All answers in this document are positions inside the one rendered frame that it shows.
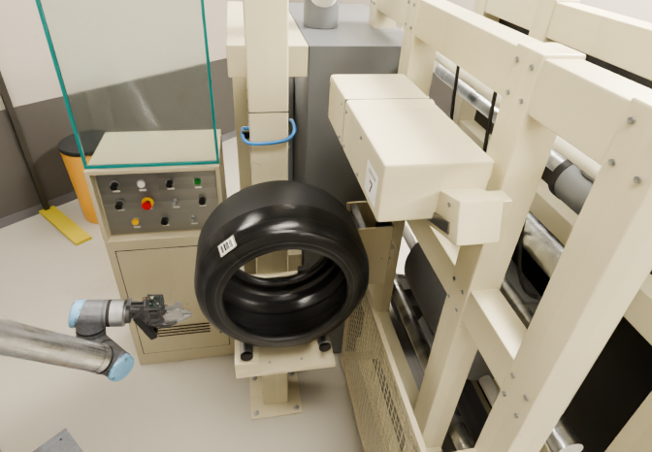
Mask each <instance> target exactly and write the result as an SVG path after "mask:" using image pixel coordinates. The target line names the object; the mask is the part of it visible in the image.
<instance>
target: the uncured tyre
mask: <svg viewBox="0 0 652 452"><path fill-rule="evenodd" d="M231 236H234V239H235V242H236V245H237V246H236V247H235V248H233V249H232V250H231V251H229V252H228V253H227V254H225V255H224V256H222V257H221V256H220V253H219V250H218V246H219V245H220V244H221V243H223V242H224V241H226V240H227V239H229V238H230V237H231ZM288 249H299V250H306V251H311V252H315V253H318V254H321V255H322V257H321V258H320V259H319V260H318V261H317V262H316V263H315V264H314V265H313V266H311V267H310V268H308V269H307V270H305V271H303V272H301V273H299V274H295V275H292V276H288V277H283V278H264V277H259V276H255V275H252V274H248V273H246V272H244V271H243V270H241V269H240V267H242V266H243V265H244V264H246V263H248V262H249V261H251V260H253V259H255V258H257V257H259V256H262V255H264V254H267V253H271V252H275V251H280V250H288ZM368 283H369V259H368V255H367V252H366V249H365V247H364V245H363V243H362V240H361V238H360V235H359V232H358V230H357V227H356V225H355V222H354V220H353V218H352V216H351V214H350V213H349V211H348V210H347V209H346V207H345V206H344V205H343V204H342V203H341V202H340V201H339V200H338V199H336V198H335V197H334V196H333V195H331V194H330V193H328V192H327V191H325V190H323V189H321V188H319V187H317V186H314V185H311V184H308V183H304V182H300V181H294V180H273V181H266V182H261V183H257V184H254V185H251V186H249V187H246V188H244V189H242V190H240V191H238V192H236V193H234V194H232V195H231V196H229V197H228V198H227V199H225V200H224V201H223V202H222V203H220V204H219V205H218V206H217V207H216V208H215V210H214V211H213V212H212V213H211V215H210V216H209V218H208V219H207V221H206V223H205V224H204V226H203V228H202V230H201V233H200V236H199V240H198V244H197V254H196V264H195V275H194V290H195V295H196V298H197V301H198V304H199V307H200V309H201V311H202V312H203V314H204V315H205V317H206V318H207V319H208V321H209V322H210V323H211V324H212V325H213V326H214V327H215V328H216V329H217V330H219V331H220V332H222V333H223V334H225V335H227V336H229V337H231V338H233V339H236V340H238V341H241V342H244V343H247V344H250V345H255V346H261V347H288V346H295V345H299V344H303V343H307V342H310V341H313V340H315V339H319V338H321V337H323V336H325V335H327V334H329V333H330V332H332V331H333V330H335V329H336V328H338V327H339V326H340V325H341V324H342V323H343V322H344V321H345V320H346V319H347V318H348V317H349V316H350V315H351V314H352V313H353V311H354V310H355V309H356V308H357V307H358V306H359V305H360V303H361V301H362V300H363V298H364V296H365V293H366V290H367V287H368Z"/></svg>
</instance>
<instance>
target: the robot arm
mask: <svg viewBox="0 0 652 452"><path fill-rule="evenodd" d="M164 303H165V301H164V296H163V294H147V296H146V297H145V299H144V300H142V301H132V298H127V300H126V299H113V300H87V299H84V300H76V301H74V302H73V304H72V306H71V309H70V312H69V318H68V325H69V327H70V328H76V336H75V337H72V336H68V335H65V334H61V333H57V332H54V331H50V330H47V329H43V328H39V327H35V326H31V325H27V324H24V323H20V322H16V321H13V320H9V319H5V318H2V317H0V355H2V356H7V357H12V358H18V359H22V360H28V361H33V362H38V363H44V364H49V365H55V366H59V367H64V368H70V369H75V370H81V371H90V372H92V373H97V374H102V375H104V376H106V377H107V378H108V380H111V381H113V382H117V381H119V380H121V379H123V378H124V377H126V376H127V375H128V374H129V372H130V371H131V370H132V369H133V367H134V358H133V357H132V356H131V354H130V353H128V352H126V351H125V350H124V349H123V348H122V347H120V346H119V345H118V344H117V343H116V342H114V341H113V340H112V339H111V338H110V337H108V336H107V333H106V327H124V326H125V324H128V323H131V320H132V318H133V321H134V322H135V323H136V324H137V325H138V326H139V327H140V329H141V330H142V331H143V332H144V333H145V334H146V335H147V336H148V337H149V338H150V339H151V340H153V339H157V335H158V328H157V327H160V328H165V327H170V326H173V325H176V324H177V323H180V322H182V321H184V320H186V319H188V318H189V317H191V316H192V312H191V311H189V310H186V309H184V308H183V305H182V303H181V302H180V301H177V302H175V303H174V304H173V305H172V306H168V305H164ZM165 313H167V314H165ZM163 315H164V318H163Z"/></svg>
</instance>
